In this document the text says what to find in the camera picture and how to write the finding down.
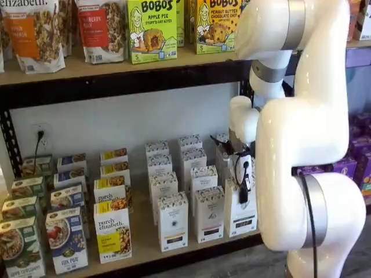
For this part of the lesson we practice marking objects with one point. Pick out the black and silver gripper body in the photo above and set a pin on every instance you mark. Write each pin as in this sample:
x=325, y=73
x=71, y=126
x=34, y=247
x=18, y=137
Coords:
x=243, y=149

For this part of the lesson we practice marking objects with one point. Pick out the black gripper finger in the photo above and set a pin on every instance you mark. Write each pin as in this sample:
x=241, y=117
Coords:
x=220, y=140
x=229, y=147

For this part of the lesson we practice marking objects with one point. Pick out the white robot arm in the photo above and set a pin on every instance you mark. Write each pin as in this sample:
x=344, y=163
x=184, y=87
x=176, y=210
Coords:
x=304, y=130

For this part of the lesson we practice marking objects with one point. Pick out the white box with pink strip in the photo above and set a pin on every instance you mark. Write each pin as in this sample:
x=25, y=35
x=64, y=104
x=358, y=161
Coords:
x=210, y=217
x=189, y=142
x=203, y=178
x=193, y=160

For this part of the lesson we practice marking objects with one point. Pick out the white box with yellow strip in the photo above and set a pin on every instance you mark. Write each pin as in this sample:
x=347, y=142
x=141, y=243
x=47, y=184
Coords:
x=163, y=185
x=173, y=223
x=159, y=165
x=157, y=148

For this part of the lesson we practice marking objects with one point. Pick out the purple snack box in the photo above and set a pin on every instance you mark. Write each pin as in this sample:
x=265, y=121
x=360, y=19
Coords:
x=363, y=120
x=360, y=146
x=354, y=131
x=345, y=168

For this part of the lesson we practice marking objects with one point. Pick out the white yellow Purely Elizabeth box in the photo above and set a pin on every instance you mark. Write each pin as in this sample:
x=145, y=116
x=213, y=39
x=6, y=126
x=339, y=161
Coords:
x=114, y=156
x=114, y=170
x=108, y=191
x=113, y=234

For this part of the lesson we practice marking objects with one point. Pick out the yellow Bobo's peanut butter box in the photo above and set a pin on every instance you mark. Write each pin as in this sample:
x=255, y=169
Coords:
x=217, y=29

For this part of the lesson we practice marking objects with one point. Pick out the wooden shelf board with boxes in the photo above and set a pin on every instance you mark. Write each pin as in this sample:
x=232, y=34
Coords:
x=142, y=231

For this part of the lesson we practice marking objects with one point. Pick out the green Bobo's apple pie box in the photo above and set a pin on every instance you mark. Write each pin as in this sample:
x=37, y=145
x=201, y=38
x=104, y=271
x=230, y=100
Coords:
x=152, y=32
x=180, y=26

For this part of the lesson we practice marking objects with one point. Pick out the purple box with orange picture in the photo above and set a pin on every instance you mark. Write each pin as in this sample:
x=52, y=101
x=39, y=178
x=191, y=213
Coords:
x=364, y=173

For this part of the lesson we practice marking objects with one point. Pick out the wooden shelf board with bags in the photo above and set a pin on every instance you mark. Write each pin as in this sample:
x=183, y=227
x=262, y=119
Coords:
x=87, y=72

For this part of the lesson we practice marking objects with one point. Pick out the blue oatmeal box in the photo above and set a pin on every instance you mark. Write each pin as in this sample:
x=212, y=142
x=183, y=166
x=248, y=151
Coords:
x=69, y=176
x=66, y=197
x=66, y=243
x=72, y=162

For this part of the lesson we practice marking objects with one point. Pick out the narrow wooden shelf board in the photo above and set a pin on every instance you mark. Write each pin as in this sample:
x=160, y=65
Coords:
x=359, y=44

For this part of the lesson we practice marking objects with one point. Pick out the orange brown snack box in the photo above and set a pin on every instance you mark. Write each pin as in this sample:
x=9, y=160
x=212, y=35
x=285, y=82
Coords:
x=352, y=20

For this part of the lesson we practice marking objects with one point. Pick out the white snack box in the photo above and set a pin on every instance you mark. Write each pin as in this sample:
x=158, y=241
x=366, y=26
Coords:
x=365, y=26

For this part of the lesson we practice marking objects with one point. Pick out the green oatmeal box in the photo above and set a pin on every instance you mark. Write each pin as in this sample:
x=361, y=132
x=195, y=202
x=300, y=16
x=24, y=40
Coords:
x=27, y=187
x=20, y=249
x=36, y=166
x=20, y=207

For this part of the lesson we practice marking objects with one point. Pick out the granola bag with red label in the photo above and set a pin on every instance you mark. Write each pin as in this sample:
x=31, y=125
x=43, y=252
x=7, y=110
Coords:
x=98, y=32

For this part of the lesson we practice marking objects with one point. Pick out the clear granola bag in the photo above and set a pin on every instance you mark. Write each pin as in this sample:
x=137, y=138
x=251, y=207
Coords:
x=66, y=26
x=2, y=52

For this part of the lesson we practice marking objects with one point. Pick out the granola bag with orange label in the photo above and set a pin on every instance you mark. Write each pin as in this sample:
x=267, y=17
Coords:
x=32, y=34

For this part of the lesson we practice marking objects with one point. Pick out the black metal shelf frame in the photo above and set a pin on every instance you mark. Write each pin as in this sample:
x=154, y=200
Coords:
x=116, y=92

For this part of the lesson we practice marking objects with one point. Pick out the dark metal shelf frame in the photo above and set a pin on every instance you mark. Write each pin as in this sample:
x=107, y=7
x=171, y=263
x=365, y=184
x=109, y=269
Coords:
x=359, y=58

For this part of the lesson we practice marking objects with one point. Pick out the white wall outlet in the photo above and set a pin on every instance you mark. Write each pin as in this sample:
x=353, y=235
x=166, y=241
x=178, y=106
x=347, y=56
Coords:
x=43, y=143

